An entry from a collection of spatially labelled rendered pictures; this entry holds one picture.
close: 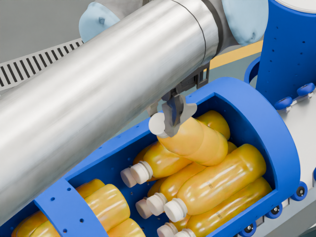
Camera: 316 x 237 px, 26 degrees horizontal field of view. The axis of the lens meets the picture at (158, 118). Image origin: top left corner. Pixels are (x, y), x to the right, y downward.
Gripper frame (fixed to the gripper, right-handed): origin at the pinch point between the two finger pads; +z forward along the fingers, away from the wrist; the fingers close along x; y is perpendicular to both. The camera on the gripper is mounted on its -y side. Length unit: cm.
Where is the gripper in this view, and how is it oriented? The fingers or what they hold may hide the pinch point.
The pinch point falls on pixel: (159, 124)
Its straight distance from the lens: 115.7
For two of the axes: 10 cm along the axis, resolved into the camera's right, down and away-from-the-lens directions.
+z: 0.0, 6.5, 7.6
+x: -6.0, -6.1, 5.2
